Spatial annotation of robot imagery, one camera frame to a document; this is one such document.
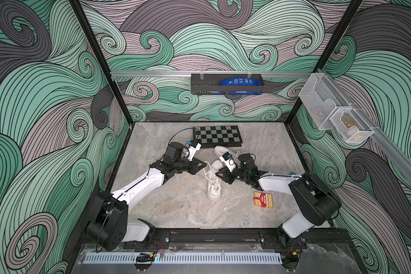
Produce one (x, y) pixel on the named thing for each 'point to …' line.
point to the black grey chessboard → (210, 137)
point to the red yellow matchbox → (262, 200)
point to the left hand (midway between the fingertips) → (205, 163)
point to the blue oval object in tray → (240, 81)
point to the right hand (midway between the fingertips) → (219, 171)
